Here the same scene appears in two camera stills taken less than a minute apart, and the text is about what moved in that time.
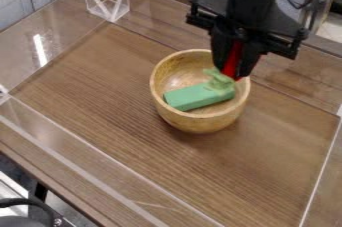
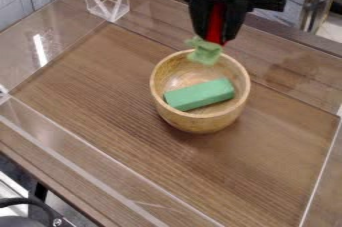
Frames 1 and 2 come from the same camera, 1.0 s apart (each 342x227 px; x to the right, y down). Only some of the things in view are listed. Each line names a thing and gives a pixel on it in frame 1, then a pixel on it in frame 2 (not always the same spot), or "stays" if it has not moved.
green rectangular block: (197, 97) stays
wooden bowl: (179, 70) stays
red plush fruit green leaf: (223, 79) to (206, 50)
